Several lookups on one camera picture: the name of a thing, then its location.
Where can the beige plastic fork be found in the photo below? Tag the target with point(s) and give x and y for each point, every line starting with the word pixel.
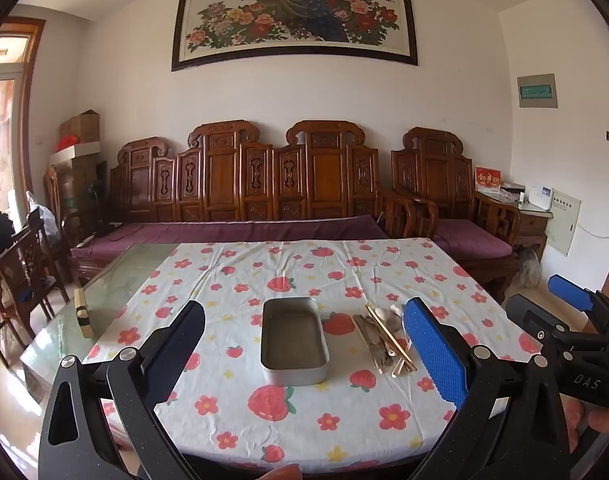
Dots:
pixel 394 371

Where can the clear plastic bag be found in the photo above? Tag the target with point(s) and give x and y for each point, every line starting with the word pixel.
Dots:
pixel 43 217

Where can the framed peacock painting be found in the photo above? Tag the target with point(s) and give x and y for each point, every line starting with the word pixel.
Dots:
pixel 294 15

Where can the rectangular metal tin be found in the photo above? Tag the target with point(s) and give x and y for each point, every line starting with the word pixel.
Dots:
pixel 294 340

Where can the long purple sofa cushion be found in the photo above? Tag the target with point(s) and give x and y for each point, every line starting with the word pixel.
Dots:
pixel 224 235

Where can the small beige plastic spoon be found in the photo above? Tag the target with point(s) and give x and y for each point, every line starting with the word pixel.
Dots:
pixel 395 311

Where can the white floor bag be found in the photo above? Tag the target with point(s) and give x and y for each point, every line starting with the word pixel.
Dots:
pixel 528 267

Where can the carved wooden sofa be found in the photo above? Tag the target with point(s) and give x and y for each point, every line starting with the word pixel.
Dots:
pixel 224 175

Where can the carved wooden armchair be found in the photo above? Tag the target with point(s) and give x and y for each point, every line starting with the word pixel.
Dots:
pixel 434 170

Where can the purple armchair cushion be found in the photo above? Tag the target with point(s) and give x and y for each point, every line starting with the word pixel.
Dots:
pixel 472 237

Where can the grey wall panel box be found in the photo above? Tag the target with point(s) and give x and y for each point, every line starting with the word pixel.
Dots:
pixel 536 91

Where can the wooden side table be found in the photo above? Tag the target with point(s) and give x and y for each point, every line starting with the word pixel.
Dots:
pixel 533 225

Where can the strawberry flower print tablecloth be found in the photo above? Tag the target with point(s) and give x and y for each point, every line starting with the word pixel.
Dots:
pixel 334 400

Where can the red desk calendar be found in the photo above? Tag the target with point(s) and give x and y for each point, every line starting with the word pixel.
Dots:
pixel 487 180

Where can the person's left hand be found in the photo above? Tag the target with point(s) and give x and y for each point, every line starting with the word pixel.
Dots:
pixel 283 473

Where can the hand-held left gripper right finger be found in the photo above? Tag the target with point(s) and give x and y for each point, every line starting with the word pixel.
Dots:
pixel 434 355

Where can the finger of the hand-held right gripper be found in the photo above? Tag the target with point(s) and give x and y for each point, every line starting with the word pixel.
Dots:
pixel 569 292
pixel 534 322

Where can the brown cardboard box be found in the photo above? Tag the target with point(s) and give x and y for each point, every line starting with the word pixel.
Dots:
pixel 82 127

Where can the white flat box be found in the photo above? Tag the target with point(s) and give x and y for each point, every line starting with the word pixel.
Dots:
pixel 74 154

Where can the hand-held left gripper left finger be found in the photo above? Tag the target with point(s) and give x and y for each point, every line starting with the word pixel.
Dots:
pixel 177 355

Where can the dark wooden chair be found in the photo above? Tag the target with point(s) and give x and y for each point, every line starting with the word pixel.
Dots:
pixel 24 270

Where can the red ornament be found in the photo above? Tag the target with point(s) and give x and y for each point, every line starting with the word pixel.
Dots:
pixel 67 142

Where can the large beige plastic spoon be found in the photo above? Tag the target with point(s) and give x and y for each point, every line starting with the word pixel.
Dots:
pixel 380 314

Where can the white wall cabinet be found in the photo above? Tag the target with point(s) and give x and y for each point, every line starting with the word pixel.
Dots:
pixel 563 222

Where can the wooden door frame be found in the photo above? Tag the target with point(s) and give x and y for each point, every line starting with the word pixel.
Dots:
pixel 29 90

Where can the stacked cardboard boxes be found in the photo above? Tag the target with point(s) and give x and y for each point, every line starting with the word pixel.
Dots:
pixel 82 180

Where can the tan and black block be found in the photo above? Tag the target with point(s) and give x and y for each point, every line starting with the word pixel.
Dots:
pixel 84 312

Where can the white tabletop device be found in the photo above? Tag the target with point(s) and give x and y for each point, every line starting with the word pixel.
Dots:
pixel 540 197

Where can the metal spoon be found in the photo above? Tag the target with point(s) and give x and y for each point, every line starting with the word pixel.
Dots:
pixel 379 355
pixel 363 332

